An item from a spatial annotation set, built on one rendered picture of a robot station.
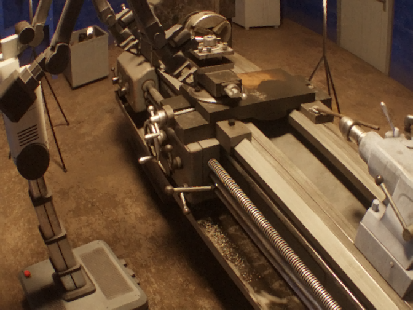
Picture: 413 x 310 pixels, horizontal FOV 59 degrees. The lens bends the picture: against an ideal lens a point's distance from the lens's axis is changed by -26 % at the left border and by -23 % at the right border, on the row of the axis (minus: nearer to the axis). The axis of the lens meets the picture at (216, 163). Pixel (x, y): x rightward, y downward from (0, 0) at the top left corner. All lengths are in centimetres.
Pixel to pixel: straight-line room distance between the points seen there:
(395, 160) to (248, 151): 76
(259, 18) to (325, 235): 497
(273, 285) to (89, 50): 332
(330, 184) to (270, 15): 461
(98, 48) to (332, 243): 359
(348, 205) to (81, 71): 340
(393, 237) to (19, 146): 129
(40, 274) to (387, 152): 174
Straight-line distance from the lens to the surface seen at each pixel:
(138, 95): 271
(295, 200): 160
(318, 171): 196
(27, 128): 146
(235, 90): 189
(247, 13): 608
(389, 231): 134
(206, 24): 243
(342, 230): 152
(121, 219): 282
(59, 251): 187
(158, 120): 199
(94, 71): 463
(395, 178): 132
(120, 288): 207
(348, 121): 154
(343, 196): 185
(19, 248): 281
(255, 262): 197
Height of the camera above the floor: 185
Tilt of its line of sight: 35 degrees down
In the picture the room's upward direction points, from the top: straight up
